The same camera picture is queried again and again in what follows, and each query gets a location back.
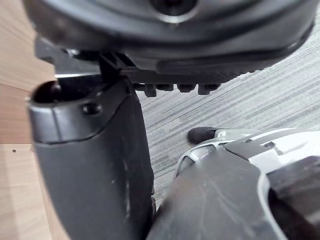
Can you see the light wooden cabinet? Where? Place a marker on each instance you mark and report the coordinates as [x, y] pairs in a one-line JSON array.
[[17, 125]]

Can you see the dark robot foot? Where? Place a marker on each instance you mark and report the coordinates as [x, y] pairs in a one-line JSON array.
[[201, 133]]

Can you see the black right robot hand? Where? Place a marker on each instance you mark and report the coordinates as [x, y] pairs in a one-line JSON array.
[[95, 162]]

